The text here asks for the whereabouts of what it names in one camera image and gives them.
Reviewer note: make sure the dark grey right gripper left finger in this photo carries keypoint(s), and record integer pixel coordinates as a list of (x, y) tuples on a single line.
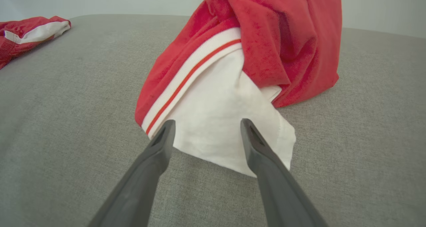
[(143, 187)]

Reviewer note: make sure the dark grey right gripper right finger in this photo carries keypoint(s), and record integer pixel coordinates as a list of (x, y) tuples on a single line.
[(279, 193)]

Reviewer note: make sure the red Bulls basketball jersey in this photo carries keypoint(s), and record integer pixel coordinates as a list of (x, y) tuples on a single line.
[(283, 37)]

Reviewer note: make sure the grey fabric sofa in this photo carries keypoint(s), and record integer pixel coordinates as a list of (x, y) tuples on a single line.
[(66, 137)]

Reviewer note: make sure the red white shorts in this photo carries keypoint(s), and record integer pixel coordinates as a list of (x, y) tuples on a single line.
[(20, 29)]

